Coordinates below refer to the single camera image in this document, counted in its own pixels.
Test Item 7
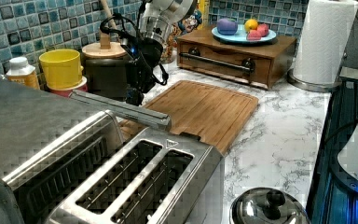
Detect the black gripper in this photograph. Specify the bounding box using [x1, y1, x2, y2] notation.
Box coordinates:
[120, 35, 163, 106]

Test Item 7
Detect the silver oven door handle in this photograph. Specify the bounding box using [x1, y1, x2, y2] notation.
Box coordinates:
[69, 90, 172, 131]

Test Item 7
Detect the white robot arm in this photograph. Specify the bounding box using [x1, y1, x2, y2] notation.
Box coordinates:
[120, 0, 197, 105]

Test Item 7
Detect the silver toaster oven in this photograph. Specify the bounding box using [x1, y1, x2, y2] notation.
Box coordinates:
[0, 78, 123, 224]

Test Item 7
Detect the black canister with wooden lid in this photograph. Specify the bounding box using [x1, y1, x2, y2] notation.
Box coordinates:
[82, 33, 129, 102]

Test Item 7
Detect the red cup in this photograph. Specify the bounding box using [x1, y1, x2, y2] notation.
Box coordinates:
[48, 77, 88, 98]

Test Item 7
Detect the clear cereal jar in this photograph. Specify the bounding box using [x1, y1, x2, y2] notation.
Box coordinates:
[160, 38, 173, 63]

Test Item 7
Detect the yellow cup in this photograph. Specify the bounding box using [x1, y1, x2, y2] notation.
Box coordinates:
[39, 49, 83, 90]

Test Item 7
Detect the bamboo cutting board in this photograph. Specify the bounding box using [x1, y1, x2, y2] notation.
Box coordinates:
[120, 79, 259, 155]

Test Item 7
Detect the silver two-slot toaster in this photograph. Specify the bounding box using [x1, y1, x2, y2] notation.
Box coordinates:
[46, 128, 224, 224]

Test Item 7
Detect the Cap'n Crunch cereal box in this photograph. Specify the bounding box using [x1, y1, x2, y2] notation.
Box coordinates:
[172, 0, 210, 39]

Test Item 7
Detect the purple toy fruit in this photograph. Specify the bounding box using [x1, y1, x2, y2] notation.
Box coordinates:
[216, 18, 238, 35]

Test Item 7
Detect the white capped orange bottle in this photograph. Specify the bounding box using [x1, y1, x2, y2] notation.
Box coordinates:
[7, 57, 40, 90]

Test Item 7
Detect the light blue plate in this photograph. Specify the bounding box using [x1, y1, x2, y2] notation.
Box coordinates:
[212, 27, 277, 44]

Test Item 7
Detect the wooden drawer box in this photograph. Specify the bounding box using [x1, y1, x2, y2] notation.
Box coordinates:
[177, 27, 296, 90]

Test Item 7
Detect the yellow toy lemon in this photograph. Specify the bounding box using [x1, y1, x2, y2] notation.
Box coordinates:
[244, 19, 258, 33]

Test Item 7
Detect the red toy fruit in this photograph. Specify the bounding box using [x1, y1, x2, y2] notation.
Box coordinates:
[247, 23, 269, 41]

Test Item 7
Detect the steel pot lid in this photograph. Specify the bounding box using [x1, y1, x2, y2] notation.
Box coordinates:
[229, 188, 310, 224]

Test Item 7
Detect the silver paper towel holder base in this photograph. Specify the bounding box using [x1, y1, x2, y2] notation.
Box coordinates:
[287, 69, 342, 93]

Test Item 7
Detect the white paper towel roll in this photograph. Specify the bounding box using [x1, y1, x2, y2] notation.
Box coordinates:
[293, 0, 358, 85]

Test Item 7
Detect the black cable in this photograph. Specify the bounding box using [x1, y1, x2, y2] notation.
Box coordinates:
[99, 12, 170, 87]

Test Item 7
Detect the wooden spoon handle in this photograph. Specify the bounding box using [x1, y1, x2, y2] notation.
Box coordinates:
[100, 0, 117, 29]

